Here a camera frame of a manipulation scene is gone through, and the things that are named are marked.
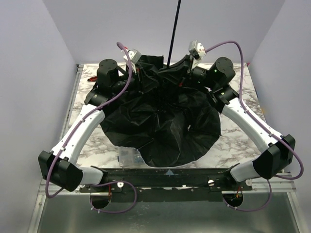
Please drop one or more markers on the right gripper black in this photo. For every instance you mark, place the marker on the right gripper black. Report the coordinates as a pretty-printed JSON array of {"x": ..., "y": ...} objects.
[{"x": 188, "y": 73}]

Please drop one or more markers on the red black utility knife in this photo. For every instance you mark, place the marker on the red black utility knife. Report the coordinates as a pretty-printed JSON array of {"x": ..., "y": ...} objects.
[{"x": 92, "y": 79}]

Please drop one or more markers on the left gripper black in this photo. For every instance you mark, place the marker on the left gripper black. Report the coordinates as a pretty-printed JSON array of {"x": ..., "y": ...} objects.
[{"x": 135, "y": 79}]

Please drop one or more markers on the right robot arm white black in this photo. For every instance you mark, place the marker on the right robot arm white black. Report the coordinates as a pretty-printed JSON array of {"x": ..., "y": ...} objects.
[{"x": 276, "y": 150}]

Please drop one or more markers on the lilac umbrella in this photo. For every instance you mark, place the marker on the lilac umbrella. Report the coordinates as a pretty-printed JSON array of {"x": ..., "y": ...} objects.
[{"x": 169, "y": 127}]

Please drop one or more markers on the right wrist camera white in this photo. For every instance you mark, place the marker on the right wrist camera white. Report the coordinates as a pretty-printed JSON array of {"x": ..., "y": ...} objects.
[{"x": 197, "y": 53}]

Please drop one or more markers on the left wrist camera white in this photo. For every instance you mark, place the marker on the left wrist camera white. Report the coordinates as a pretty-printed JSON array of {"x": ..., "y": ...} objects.
[{"x": 134, "y": 55}]

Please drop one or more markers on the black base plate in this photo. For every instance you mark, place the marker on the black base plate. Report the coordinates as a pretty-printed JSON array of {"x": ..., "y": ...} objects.
[{"x": 164, "y": 184}]

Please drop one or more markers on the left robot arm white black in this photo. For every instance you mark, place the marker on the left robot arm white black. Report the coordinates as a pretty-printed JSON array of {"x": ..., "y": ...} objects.
[{"x": 58, "y": 166}]

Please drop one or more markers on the clear plastic screw box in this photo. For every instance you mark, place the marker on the clear plastic screw box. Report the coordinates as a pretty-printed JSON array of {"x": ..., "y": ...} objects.
[{"x": 129, "y": 157}]

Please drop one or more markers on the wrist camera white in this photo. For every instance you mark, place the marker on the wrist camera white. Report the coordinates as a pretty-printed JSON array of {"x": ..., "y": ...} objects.
[
  {"x": 197, "y": 53},
  {"x": 134, "y": 55}
]

